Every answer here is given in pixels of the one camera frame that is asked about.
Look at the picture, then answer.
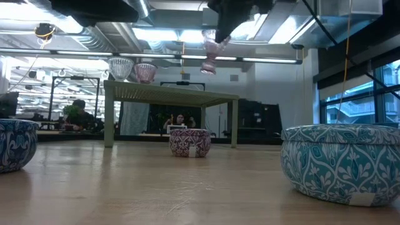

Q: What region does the pink glass candle holder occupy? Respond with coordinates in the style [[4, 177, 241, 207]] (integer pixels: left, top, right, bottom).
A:
[[134, 62, 158, 85], [200, 29, 231, 76]]

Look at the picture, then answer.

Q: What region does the green perforated metal shelf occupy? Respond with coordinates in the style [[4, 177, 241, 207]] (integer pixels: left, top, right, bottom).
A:
[[103, 79, 240, 149]]

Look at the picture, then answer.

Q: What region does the dark blue patterned candle tin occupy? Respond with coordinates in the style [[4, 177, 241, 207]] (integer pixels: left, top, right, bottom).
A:
[[0, 118, 40, 174]]

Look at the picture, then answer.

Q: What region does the background potted plant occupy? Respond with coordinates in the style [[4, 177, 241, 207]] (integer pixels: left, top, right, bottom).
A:
[[62, 104, 81, 121]]

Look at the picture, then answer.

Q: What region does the black cabinet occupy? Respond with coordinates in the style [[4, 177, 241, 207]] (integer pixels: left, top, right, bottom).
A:
[[237, 99, 284, 140]]

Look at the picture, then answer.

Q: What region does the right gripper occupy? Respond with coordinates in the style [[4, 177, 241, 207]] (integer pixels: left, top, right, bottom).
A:
[[207, 0, 276, 44]]

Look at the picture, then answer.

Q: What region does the white framed screen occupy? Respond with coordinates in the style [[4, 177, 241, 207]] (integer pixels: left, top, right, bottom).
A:
[[166, 124, 188, 134]]

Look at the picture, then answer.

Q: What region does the black aluminium table frame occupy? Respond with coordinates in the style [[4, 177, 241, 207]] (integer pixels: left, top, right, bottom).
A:
[[36, 132, 284, 145]]

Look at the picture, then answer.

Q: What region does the silver round ceiling duct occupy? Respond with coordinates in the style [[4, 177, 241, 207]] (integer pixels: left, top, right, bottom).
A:
[[127, 0, 153, 19]]

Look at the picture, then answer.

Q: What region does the teal patterned candle tin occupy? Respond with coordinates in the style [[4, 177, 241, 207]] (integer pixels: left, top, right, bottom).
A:
[[280, 124, 400, 208]]

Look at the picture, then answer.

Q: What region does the black linear ceiling light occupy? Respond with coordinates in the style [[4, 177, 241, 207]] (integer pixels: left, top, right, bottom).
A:
[[0, 46, 303, 65]]

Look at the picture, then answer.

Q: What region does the black ceiling cable reel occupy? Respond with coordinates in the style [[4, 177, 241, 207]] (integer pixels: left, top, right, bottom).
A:
[[33, 22, 57, 42]]

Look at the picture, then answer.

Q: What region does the pale hanging curtain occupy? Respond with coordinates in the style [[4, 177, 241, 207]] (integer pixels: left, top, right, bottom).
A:
[[120, 101, 150, 136]]

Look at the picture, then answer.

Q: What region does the black background camera rig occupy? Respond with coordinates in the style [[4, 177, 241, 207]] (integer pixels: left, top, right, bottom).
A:
[[160, 81, 206, 92], [49, 76, 101, 123]]

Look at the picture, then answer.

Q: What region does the clear glass candle holder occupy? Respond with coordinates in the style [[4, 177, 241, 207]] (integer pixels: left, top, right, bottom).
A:
[[107, 56, 135, 82]]

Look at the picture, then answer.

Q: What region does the purple patterned candle tin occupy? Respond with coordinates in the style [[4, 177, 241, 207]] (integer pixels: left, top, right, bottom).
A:
[[169, 128, 212, 158]]

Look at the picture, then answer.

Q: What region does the person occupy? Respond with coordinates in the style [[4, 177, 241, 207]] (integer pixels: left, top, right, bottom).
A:
[[64, 99, 96, 132], [162, 114, 197, 129]]

